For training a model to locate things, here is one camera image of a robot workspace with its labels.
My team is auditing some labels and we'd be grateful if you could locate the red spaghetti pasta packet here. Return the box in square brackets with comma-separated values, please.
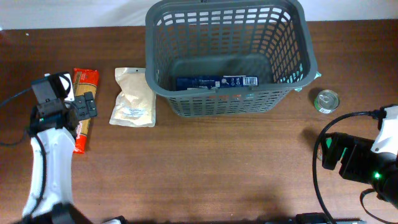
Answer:
[73, 68, 99, 154]

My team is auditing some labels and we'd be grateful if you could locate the beige grain pouch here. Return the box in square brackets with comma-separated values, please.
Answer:
[109, 67, 156, 128]

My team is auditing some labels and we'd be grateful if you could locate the mint green wipes packet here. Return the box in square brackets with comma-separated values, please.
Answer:
[279, 63, 322, 93]

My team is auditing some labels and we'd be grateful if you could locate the blue Kleenex tissue multipack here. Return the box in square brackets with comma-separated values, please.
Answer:
[175, 75, 259, 91]

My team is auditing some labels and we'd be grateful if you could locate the grey plastic basket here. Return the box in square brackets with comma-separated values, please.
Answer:
[146, 0, 318, 117]

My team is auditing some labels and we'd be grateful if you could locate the green lid jar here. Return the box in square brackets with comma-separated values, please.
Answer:
[317, 137, 346, 162]

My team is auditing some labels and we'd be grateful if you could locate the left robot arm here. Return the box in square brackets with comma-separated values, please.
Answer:
[21, 91, 98, 223]

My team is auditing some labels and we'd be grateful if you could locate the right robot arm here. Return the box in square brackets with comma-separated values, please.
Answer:
[321, 133, 397, 207]

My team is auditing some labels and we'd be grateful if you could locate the silver tin can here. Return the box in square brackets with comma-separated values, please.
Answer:
[314, 90, 340, 114]

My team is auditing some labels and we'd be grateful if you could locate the left black cable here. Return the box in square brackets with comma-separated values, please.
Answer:
[0, 88, 34, 147]

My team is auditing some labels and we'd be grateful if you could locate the black cable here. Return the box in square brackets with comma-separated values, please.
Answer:
[0, 88, 34, 147]
[312, 111, 382, 224]

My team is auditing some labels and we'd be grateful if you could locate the right black cable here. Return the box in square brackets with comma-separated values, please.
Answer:
[312, 111, 382, 224]

